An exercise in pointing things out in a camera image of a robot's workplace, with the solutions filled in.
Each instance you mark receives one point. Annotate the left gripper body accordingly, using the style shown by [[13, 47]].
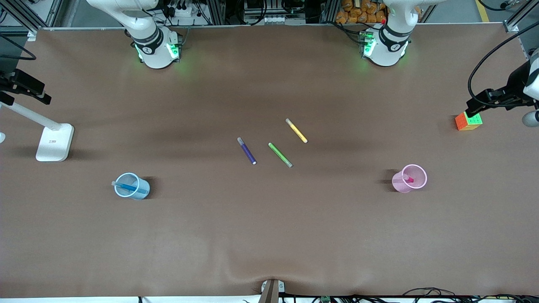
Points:
[[515, 81]]

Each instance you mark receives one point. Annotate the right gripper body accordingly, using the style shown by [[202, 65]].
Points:
[[6, 82]]

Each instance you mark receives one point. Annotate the pink marker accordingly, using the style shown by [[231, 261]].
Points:
[[409, 179]]

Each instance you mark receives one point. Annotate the blue marker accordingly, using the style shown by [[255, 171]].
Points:
[[128, 187]]

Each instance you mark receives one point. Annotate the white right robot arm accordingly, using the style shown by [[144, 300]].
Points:
[[156, 54]]

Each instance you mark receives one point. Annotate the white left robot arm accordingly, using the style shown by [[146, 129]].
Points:
[[387, 50]]

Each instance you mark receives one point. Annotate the colourful puzzle cube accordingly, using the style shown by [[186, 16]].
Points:
[[471, 123]]

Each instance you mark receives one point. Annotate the white desk lamp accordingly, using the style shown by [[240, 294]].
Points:
[[54, 145]]

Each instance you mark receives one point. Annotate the pink mesh cup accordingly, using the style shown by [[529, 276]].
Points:
[[398, 185]]

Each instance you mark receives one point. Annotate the blue mesh cup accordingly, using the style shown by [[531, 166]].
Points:
[[141, 194]]

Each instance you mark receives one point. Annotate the orange snack bag pile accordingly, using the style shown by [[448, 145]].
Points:
[[353, 12]]

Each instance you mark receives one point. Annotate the white power strip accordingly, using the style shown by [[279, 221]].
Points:
[[181, 11]]

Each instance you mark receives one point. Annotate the yellow marker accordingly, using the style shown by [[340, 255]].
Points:
[[297, 131]]

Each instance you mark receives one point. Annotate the green marker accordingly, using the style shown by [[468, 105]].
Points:
[[279, 154]]

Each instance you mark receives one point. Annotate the purple marker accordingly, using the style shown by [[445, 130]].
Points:
[[247, 152]]

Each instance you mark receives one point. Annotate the white terminal strip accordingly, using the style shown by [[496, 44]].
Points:
[[276, 19]]

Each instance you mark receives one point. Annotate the aluminium frame profile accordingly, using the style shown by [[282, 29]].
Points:
[[511, 26], [21, 17]]

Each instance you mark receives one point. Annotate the metal table edge bracket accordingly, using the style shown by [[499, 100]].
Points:
[[271, 292]]

